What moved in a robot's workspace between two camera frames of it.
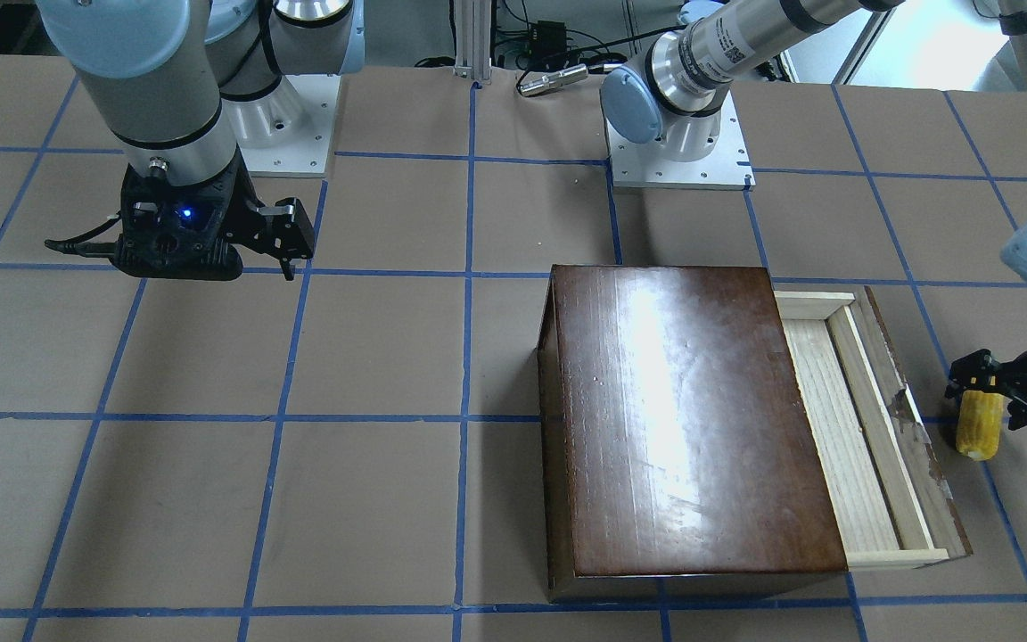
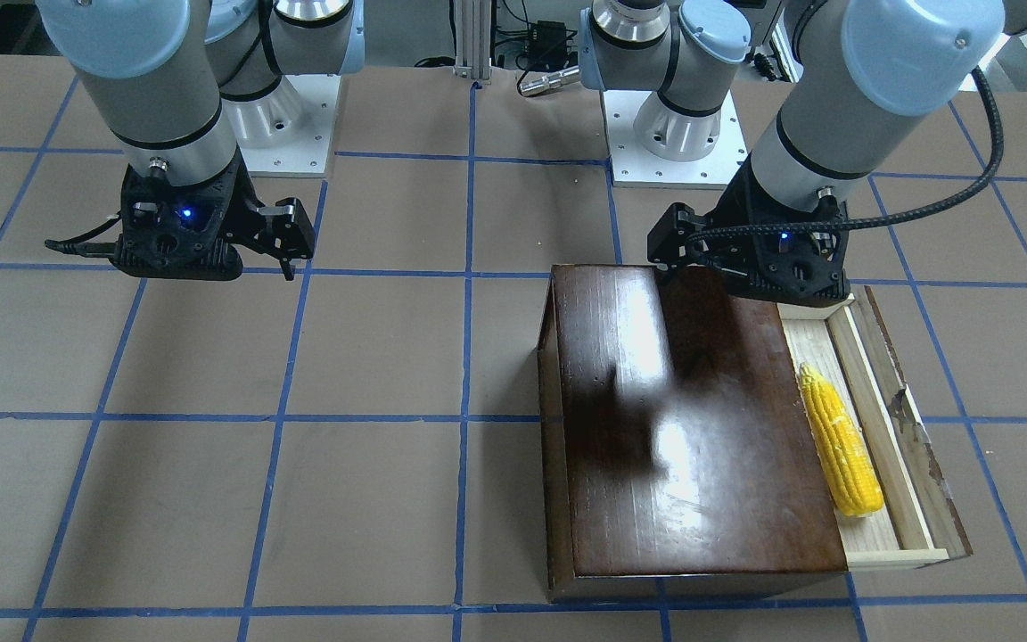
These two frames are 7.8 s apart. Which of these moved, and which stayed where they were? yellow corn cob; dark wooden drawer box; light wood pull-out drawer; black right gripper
Moved: yellow corn cob
Stayed: dark wooden drawer box; black right gripper; light wood pull-out drawer
